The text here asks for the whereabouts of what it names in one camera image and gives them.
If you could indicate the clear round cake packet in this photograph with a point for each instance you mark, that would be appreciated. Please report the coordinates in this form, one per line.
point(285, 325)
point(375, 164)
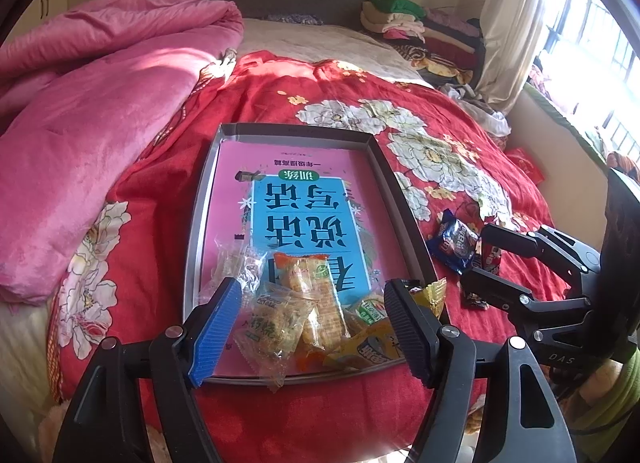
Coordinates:
point(268, 338)

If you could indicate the red plastic bag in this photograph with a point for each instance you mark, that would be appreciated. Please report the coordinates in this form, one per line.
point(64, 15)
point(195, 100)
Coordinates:
point(519, 157)

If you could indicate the snickers bar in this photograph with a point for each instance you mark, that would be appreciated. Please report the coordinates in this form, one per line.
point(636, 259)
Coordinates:
point(472, 301)

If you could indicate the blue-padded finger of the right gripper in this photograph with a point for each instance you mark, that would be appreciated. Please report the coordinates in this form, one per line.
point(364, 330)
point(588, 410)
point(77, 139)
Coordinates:
point(518, 302)

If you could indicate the grey tray with pink book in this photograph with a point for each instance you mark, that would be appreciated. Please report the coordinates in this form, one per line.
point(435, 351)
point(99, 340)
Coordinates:
point(304, 190)

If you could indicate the cream wardrobe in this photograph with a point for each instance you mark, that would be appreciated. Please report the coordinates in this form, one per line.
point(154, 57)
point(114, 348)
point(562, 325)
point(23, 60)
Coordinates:
point(37, 12)

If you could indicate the orange cracker packet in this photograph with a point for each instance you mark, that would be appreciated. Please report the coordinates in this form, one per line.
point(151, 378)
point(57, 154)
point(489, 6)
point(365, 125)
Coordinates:
point(325, 328)

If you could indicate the red cartoon snack packet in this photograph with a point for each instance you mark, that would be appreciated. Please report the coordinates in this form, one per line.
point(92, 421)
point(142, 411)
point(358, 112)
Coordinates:
point(490, 258)

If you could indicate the black green pea packet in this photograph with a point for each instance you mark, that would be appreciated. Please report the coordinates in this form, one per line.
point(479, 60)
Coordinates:
point(367, 311)

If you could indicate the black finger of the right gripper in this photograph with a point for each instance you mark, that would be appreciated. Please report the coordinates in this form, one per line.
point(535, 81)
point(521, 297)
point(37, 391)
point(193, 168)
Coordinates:
point(525, 242)

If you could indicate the cream curtain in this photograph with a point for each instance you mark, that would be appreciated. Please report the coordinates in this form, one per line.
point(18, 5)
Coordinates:
point(511, 33)

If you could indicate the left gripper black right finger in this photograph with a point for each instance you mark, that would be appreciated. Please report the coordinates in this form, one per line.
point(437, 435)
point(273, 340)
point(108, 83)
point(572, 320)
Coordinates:
point(522, 422)

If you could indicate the stack of folded clothes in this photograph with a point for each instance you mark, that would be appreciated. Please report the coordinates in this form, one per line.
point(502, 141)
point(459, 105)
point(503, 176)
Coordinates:
point(437, 44)

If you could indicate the beige bed sheet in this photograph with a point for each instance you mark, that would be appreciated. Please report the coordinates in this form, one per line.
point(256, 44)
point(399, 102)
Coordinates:
point(315, 43)

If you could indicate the white plastic bag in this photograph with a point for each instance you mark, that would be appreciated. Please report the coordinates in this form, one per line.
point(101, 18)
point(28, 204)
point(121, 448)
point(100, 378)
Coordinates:
point(492, 121)

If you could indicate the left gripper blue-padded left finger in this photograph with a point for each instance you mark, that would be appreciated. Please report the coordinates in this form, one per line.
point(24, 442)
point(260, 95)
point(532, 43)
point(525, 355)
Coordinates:
point(105, 422)

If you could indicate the clear nut bar packet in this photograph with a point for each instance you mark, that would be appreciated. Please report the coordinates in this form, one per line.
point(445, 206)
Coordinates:
point(241, 261)

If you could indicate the pink duvet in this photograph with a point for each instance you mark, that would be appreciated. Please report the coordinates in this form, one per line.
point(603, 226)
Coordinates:
point(81, 96)

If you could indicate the blue oreo packet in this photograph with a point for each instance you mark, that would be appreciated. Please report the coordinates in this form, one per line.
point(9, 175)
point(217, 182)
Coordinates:
point(454, 244)

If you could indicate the yellow cone snack packet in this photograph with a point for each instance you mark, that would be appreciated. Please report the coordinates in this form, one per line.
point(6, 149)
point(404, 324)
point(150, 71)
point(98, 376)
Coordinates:
point(365, 349)

